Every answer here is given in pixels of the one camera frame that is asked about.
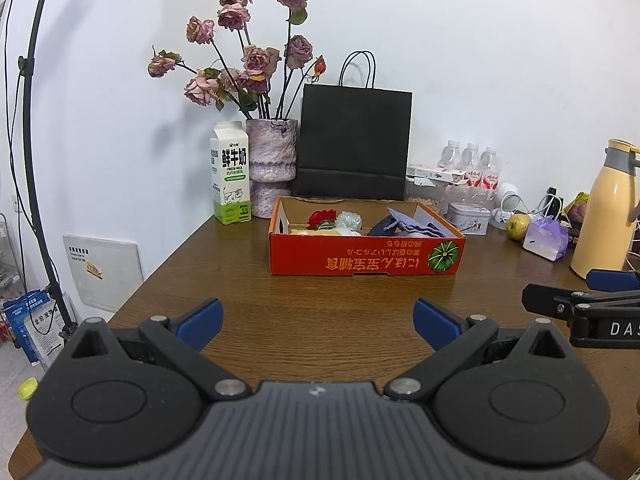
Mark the clear container of seeds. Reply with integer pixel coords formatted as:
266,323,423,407
405,177,447,214

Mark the dried rose bouquet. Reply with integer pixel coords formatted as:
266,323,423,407
147,0,329,121

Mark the mottled purple vase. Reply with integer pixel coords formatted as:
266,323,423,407
245,118,300,220

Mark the floral tin box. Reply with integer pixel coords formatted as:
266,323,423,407
445,201,492,236

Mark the white desk fan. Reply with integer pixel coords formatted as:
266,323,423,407
494,182,522,224

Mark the green apple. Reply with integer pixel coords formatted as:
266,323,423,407
505,213,532,241

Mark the clear water bottle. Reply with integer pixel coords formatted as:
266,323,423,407
479,146,501,191
460,142,482,187
437,140,462,172

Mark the black light stand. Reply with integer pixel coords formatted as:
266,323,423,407
12,0,79,347

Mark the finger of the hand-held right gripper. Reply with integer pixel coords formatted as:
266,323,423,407
586,269,640,292
521,283,640,320

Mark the metal wire shelf rack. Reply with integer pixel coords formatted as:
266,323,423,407
0,212,17,292

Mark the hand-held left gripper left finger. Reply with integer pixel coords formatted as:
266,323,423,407
67,297,252,402

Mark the red printed cardboard box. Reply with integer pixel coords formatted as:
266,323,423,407
269,196,467,277

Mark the clear plastic wrap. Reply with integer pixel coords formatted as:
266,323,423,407
335,211,364,234

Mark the white green milk carton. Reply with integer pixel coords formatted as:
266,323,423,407
209,122,253,225

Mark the blue printed package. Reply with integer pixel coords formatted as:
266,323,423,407
2,287,67,366

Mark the red artificial flower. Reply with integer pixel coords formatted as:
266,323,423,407
306,209,339,232

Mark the yellow thermos jug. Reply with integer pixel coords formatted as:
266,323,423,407
570,139,640,280

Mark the dark blue pouch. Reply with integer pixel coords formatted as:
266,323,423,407
367,215,401,237

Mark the colourful snack bag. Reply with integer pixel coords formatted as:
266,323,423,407
562,191,591,227

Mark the black paper bag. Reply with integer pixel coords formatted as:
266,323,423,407
291,51,414,202

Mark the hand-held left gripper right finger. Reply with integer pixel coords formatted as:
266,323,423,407
384,297,572,403

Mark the purple cloth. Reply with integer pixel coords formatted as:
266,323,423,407
385,207,446,237

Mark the purple plastic bag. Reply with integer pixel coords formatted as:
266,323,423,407
522,216,571,263

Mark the white wall panel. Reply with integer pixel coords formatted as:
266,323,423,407
62,233,145,314

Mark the white flat carton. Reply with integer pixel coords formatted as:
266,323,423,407
406,164,469,184

